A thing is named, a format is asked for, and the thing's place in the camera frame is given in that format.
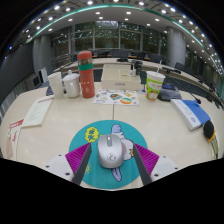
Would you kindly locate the group of ceiling lights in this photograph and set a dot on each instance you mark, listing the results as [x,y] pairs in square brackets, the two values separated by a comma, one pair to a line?
[100,13]

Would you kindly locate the silver grey computer mouse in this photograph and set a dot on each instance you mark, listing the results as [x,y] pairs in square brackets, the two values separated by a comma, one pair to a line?
[110,151]

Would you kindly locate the blue and white binder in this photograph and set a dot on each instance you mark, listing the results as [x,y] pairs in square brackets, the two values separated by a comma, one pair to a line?
[191,115]

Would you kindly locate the white paper booklet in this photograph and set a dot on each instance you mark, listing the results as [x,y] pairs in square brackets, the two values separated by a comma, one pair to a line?
[37,111]

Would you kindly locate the beige cardboard box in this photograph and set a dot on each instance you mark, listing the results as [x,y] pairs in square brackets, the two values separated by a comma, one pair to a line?
[120,80]

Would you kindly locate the round teal cartoon mouse pad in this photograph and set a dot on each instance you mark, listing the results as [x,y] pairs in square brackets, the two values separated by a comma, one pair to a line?
[100,128]

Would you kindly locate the group of black office chairs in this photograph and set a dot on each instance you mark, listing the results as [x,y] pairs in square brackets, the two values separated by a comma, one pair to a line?
[180,66]

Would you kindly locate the red bottle with green band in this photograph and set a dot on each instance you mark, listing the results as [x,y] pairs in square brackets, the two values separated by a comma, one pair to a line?
[86,76]

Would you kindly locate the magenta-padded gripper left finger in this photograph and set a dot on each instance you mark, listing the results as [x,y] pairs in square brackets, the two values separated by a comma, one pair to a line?
[76,158]

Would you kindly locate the grey desktop microphone unit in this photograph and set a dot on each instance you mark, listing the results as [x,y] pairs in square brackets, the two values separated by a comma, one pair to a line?
[169,94]

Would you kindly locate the green white drink cup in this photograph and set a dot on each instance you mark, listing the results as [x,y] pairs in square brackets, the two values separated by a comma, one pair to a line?
[154,86]

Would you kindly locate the colourful sticker sheet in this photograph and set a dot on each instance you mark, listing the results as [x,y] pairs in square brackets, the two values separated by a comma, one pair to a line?
[115,97]

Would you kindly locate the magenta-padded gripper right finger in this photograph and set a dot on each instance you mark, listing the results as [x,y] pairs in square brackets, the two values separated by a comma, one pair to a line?
[148,160]

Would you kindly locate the white lidded mug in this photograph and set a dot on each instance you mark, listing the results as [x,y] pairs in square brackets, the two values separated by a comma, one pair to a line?
[72,86]

